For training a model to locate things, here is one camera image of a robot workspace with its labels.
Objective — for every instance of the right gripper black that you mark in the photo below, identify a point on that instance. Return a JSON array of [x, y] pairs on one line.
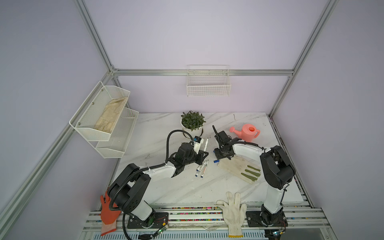
[[217, 156]]

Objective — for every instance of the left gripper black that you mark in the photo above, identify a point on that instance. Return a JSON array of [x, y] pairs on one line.
[[200, 159]]

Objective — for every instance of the whiteboard marker black end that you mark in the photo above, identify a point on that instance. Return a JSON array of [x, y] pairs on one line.
[[206, 144]]

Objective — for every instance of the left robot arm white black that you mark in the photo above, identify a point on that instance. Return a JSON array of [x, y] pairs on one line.
[[127, 191]]

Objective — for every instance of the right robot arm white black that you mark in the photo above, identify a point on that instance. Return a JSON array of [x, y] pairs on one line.
[[277, 170]]

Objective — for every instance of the potted green plant white pot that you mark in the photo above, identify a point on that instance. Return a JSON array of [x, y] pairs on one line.
[[192, 123]]

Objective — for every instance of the pink watering can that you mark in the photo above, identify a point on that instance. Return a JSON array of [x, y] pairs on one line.
[[248, 132]]

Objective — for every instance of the beige glove green fingers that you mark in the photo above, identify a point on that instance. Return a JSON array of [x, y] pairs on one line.
[[242, 168]]

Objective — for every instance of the lower white mesh shelf basket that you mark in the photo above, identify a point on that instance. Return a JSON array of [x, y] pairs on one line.
[[121, 135]]

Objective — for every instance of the white mesh shelf basket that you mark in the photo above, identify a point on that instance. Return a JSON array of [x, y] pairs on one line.
[[121, 135], [84, 120]]

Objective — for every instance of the white knit glove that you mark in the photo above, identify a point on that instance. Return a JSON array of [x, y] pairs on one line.
[[234, 213]]

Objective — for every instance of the beige cloth in basket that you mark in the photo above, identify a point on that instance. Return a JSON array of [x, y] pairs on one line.
[[110, 115]]

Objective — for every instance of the upper white mesh shelf basket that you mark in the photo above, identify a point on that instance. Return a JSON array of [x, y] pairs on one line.
[[84, 120]]

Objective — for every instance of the red rubber glove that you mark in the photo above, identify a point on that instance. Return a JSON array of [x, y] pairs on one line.
[[108, 217]]

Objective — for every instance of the white wire wall basket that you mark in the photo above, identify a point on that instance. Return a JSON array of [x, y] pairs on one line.
[[208, 81]]

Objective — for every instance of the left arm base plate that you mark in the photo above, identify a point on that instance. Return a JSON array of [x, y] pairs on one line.
[[155, 221]]

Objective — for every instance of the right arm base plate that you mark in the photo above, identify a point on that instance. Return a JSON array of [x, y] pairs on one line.
[[266, 219]]

